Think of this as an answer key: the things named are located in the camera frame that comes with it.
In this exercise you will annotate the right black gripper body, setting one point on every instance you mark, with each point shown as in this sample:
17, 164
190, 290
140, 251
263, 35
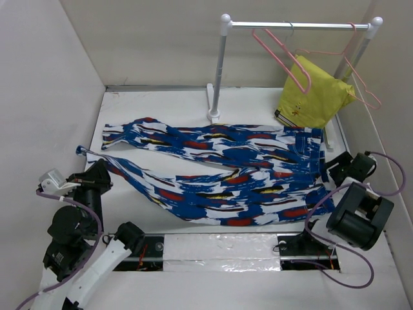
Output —
344, 161

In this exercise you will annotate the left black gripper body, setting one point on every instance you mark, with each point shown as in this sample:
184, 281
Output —
89, 192

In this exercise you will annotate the blue white red patterned trousers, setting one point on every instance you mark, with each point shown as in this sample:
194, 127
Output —
274, 173

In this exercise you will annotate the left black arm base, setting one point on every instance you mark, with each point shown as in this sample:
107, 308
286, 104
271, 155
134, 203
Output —
148, 258

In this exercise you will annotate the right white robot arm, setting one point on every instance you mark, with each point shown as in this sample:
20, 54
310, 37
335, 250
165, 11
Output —
361, 214

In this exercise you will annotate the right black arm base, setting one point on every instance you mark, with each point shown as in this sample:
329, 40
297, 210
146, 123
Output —
303, 253

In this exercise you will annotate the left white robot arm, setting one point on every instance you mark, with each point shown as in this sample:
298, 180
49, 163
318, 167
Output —
68, 280

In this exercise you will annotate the yellow folded garment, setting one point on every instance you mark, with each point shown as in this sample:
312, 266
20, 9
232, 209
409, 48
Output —
326, 96

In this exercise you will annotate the white metal clothes rack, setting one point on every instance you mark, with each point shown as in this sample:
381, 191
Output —
346, 68

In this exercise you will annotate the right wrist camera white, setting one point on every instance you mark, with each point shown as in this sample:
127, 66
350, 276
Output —
371, 156

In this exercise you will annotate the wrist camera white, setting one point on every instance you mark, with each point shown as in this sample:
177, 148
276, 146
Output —
371, 156
53, 183

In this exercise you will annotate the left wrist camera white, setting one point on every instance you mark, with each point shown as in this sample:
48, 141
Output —
53, 183

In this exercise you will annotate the pink wire hanger right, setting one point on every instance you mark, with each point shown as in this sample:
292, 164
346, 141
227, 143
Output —
358, 77

